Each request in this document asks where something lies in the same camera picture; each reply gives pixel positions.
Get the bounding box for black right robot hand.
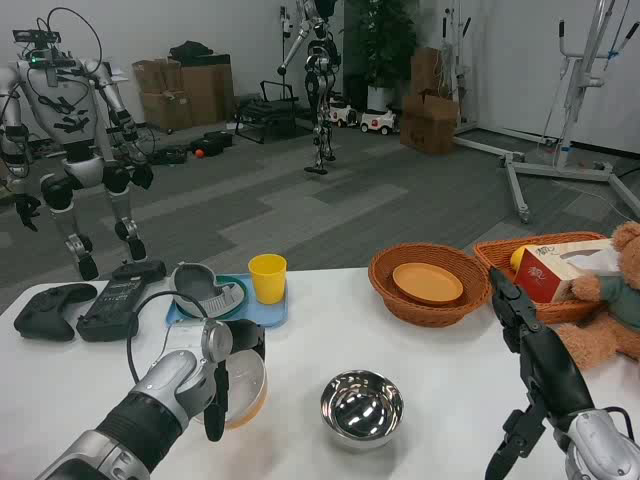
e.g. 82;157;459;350
483;266;597;480

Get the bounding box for black battery pack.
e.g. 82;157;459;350
75;277;151;344

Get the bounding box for blue plastic tray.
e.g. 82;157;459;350
165;272;291;330

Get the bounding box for white toy car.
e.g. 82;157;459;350
359;105;401;137
327;98;362;129

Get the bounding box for black bag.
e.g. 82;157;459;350
168;41;215;60

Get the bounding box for tall green potted plant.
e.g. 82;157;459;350
343;0;419;112

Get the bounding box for rectangular brown wicker basket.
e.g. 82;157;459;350
473;230;609;326

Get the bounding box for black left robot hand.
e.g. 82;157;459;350
203;318;267;443

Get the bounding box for orange plastic plate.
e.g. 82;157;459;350
391;262;465;308

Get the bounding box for black equipment case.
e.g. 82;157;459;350
189;130;235;154

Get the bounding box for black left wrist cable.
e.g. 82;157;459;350
126;290;210;387

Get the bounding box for yellow plastic cup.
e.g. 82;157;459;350
247;253;289;306

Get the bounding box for stacked brown cardboard boxes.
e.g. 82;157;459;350
131;53;236;133

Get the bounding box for orange-rimmed white bowl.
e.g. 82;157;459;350
218;348;269;431

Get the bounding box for round brown wicker basket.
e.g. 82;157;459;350
368;242;493;329

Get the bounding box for grey heart-shaped strainer bowl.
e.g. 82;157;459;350
170;262;250;318

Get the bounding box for black folding bench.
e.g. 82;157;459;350
233;78;315;145

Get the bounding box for red tissue box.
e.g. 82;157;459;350
513;238;622;305

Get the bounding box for white metal hoist frame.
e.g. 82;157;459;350
439;0;640;225

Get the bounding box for black gamepad controller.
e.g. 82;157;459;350
13;282;99;343

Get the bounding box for silver black humanoid robot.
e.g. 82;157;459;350
276;0;343;176

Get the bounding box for brown teddy bear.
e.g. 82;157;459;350
553;220;640;372

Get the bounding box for white humanoid robot with cables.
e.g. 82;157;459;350
0;6;156;282

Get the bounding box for black flat device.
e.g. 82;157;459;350
110;259;168;283

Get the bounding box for shiny steel bowl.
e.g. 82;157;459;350
319;369;405;450

